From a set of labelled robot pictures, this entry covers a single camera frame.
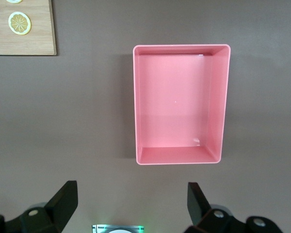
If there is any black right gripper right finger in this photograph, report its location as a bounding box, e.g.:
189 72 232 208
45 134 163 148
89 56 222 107
184 182 282 233

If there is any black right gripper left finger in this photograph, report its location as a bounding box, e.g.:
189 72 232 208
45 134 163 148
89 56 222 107
0 180 78 233

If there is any pink plastic bin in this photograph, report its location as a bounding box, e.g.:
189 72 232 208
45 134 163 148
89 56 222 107
132 44 232 166

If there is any wooden cutting board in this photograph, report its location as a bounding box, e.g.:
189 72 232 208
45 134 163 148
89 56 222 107
0 0 57 56

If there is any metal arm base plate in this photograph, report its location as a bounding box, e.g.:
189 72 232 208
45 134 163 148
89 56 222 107
91 224 145 233

